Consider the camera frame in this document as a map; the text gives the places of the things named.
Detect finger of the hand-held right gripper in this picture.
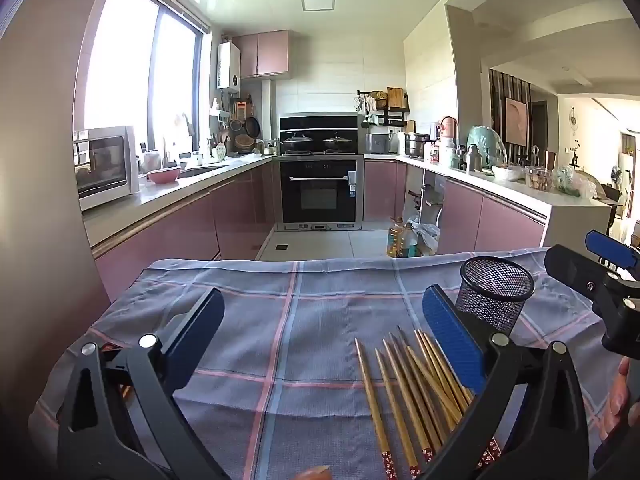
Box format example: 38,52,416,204
584,230,640,278
544,245,640,331

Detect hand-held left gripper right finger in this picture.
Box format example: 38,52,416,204
421,284,591,480

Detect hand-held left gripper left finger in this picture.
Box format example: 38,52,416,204
56,287,226,480

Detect bunch of wooden chopsticks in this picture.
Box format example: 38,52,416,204
354,326,503,480

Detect black mesh utensil holder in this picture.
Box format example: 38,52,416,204
455,256,536,333

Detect person's right hand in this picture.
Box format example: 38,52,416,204
597,357,640,443

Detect white kitchen counter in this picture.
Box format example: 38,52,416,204
82,152,613,251

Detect plastic bag of greens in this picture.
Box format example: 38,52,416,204
555,165,598,198

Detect clear snack container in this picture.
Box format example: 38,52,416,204
525,166,553,192

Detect cooking oil bottle blue label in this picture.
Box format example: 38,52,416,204
400,222,420,258

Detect white plastic bag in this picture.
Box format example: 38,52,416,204
412,220,441,256

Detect pink base cabinets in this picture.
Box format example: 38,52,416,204
364,160,546,256
92,160,276,301

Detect grey plaid tablecloth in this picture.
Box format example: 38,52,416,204
27,247,626,480

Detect pink bowl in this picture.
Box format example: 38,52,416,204
146,166,182,185

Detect black built-in stove oven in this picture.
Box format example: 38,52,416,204
277,111,366,231

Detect white countertop oven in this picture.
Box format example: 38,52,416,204
74,126,141,211

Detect steel stockpot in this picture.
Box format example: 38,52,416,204
404,132,431,157

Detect black pot with glass lid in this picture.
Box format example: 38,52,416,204
282,131,315,153
322,132,353,153

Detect grey refrigerator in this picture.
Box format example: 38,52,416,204
0,0,126,411

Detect large kitchen window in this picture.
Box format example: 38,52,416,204
82,0,208,161

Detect pink wall picture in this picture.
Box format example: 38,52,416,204
504,97,528,147

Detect dark slatted wall panel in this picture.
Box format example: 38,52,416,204
490,69,533,161

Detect black wall rack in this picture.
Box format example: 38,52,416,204
357,87,411,128

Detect white wall water heater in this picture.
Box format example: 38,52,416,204
216,41,241,93

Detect pink wall cabinets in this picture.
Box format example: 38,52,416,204
232,30,292,80

